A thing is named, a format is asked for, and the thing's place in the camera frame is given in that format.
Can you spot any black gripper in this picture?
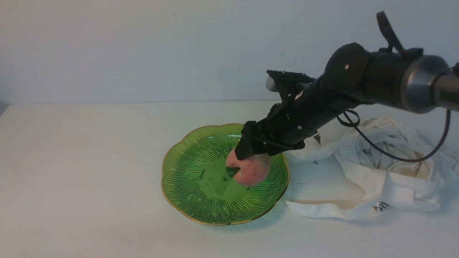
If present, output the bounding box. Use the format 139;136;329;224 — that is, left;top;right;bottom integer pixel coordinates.
226;76;360;178

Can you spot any pink peach fruit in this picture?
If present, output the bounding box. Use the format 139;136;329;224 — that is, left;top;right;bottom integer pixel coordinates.
226;149;271;187

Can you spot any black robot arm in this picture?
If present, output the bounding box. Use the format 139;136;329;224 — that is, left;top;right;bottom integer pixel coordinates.
231;11;458;163

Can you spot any white cloth tote bag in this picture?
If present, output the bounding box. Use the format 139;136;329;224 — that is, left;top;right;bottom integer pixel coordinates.
285;125;458;220

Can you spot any green ribbed glass plate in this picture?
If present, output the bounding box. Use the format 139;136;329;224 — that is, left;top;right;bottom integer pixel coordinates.
162;124;290;226

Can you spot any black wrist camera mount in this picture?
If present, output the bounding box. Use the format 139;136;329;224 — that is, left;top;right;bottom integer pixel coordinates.
265;70;316;102

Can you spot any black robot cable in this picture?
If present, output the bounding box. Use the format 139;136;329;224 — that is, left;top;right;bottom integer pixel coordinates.
336;63;459;163

